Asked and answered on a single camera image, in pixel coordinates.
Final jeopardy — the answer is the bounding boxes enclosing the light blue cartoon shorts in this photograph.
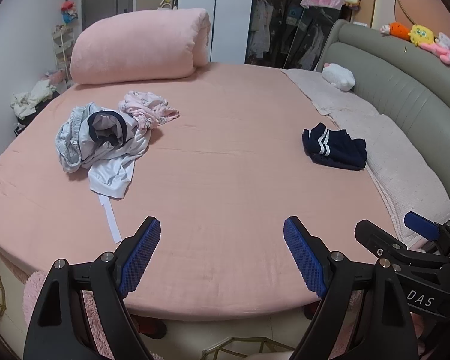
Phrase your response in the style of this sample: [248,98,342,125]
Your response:
[55,102,100,173]

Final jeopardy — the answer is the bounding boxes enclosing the pile of clothes on floor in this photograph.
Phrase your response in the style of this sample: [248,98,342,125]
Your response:
[10,79,60,126]

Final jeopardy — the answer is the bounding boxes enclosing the pink fluffy rug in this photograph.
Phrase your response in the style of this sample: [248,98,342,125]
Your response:
[22,270,113,359]

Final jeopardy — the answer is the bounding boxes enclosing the beige bed blanket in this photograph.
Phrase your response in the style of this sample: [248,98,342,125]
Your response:
[283,69,450,250]

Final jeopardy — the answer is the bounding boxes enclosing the navy striped folded garment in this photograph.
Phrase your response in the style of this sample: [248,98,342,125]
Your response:
[301,123,368,171]

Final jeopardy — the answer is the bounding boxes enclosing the grey padded headboard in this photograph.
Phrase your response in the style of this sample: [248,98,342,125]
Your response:
[316,19,450,198]

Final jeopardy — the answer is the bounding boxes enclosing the white plush pillow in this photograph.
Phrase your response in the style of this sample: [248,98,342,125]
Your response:
[322,63,355,92]

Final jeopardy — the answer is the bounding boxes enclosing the white navy-trimmed shirt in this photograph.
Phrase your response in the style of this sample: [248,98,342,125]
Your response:
[79,109,151,199]

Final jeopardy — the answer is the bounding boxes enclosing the pink white plush toy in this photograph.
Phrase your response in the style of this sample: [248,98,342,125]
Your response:
[418,33,450,67]

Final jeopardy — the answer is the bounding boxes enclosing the yellow sponge plush toy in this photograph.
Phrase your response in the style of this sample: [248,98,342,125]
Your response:
[408,24,435,47]

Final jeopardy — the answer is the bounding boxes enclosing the carrot plush toy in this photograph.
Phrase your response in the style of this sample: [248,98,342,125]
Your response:
[379,22,410,41]

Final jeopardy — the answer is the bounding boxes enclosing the dark glass wardrobe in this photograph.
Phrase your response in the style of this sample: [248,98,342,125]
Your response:
[245,0,347,71]

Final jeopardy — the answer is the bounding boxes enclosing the pink patterned garment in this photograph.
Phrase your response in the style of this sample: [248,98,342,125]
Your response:
[118,90,180,130]

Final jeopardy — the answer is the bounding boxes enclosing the white wardrobe door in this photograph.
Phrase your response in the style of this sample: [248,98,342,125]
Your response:
[178,0,253,64]

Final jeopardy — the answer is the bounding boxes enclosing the pink rolled duvet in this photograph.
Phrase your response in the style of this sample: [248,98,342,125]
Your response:
[70,8,211,85]

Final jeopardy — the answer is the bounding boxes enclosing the red blue plush doll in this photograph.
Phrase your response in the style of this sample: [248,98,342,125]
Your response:
[61,0,78,24]

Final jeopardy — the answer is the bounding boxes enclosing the white wire shelf rack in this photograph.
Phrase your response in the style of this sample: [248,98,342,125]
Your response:
[52,24,75,83]

